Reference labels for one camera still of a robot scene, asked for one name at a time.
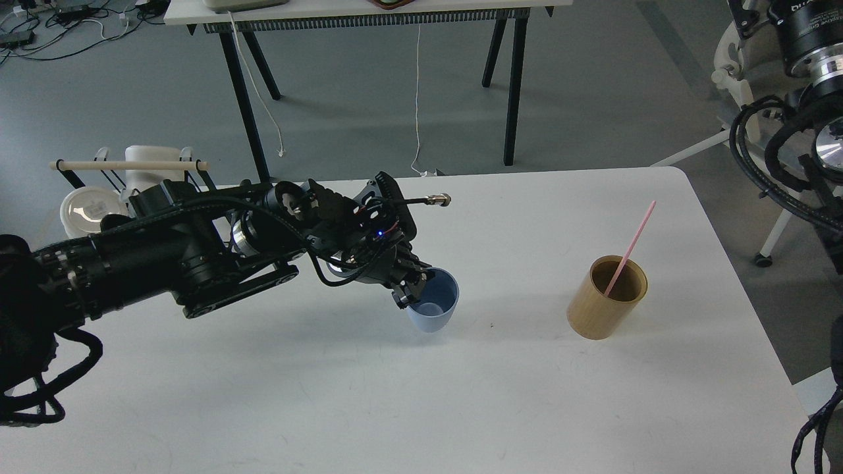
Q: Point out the white background table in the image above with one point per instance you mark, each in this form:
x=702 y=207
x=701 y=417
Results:
x=230 y=28

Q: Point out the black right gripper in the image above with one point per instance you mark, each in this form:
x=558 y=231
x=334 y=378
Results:
x=809 y=33

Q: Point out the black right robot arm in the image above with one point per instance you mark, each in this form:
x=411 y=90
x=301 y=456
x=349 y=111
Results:
x=817 y=109

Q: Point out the blue plastic cup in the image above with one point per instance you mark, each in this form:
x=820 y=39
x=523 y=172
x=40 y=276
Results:
x=437 y=303

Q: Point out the white round lid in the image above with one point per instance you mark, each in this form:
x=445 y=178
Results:
x=83 y=210

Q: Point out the wooden dowel rod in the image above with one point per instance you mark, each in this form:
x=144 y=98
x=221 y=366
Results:
x=65 y=165

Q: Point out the beige device on table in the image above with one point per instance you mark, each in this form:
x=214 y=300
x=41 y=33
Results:
x=234 y=6

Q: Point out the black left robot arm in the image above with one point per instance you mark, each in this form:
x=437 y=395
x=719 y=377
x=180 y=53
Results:
x=208 y=250

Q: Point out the tan cylindrical holder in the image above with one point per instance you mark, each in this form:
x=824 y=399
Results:
x=596 y=315

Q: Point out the black wire rack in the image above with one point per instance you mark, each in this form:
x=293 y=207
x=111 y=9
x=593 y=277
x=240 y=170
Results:
x=127 y=183

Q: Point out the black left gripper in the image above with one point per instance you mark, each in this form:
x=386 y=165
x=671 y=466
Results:
x=367 y=238

